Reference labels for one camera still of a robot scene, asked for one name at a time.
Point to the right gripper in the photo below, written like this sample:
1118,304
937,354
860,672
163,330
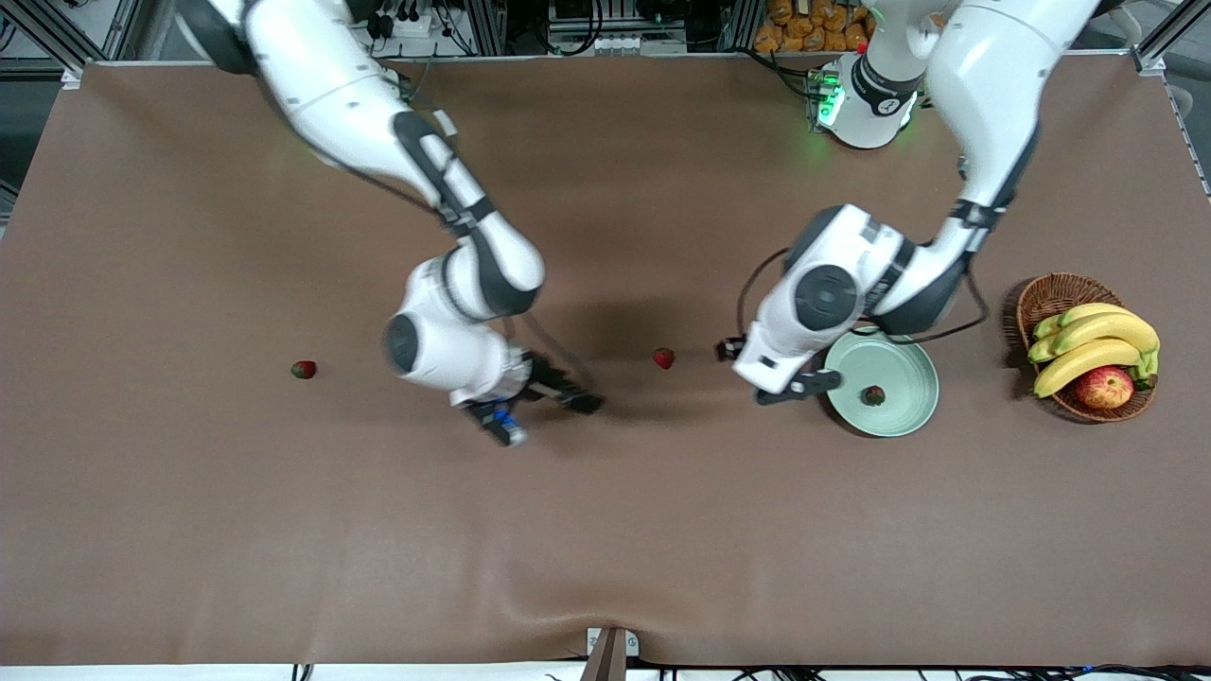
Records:
543,375

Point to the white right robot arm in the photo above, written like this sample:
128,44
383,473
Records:
331,85

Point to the red apple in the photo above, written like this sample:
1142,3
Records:
1104,388

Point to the dark red strawberry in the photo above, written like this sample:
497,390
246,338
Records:
873,395

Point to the red green strawberry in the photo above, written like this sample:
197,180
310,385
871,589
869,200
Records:
304,370

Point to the brown wicker basket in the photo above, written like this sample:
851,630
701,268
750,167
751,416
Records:
1064,293

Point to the grey metal table bracket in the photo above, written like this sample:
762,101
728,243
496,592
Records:
610,657

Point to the pale green plate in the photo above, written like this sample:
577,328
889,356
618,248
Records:
903,388

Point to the aluminium frame profile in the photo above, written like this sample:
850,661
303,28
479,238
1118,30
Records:
487,28
47,38
1162,33
743,26

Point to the orange snack bag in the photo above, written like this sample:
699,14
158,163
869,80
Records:
804,28

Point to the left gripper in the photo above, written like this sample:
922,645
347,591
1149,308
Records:
723,347

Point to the white terminal block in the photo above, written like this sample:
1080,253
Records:
639,44

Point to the bright red strawberry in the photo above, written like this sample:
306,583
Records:
663,358

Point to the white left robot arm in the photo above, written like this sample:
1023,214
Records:
993,85

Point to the yellow banana bunch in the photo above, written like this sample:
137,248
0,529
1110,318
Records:
1097,329

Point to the brown table cover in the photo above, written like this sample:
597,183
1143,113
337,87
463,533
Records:
605,520

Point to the white power strip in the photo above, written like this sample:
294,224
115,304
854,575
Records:
407,26

